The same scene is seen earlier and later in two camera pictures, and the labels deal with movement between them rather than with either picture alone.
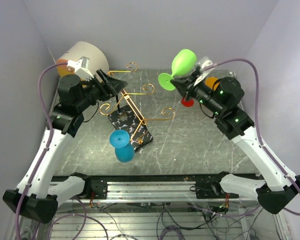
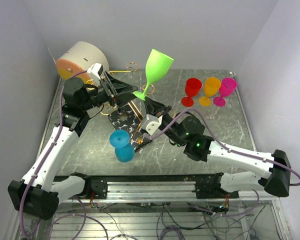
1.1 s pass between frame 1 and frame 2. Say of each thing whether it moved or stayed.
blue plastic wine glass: stayed
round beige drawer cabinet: stayed
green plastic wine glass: moved
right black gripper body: moved
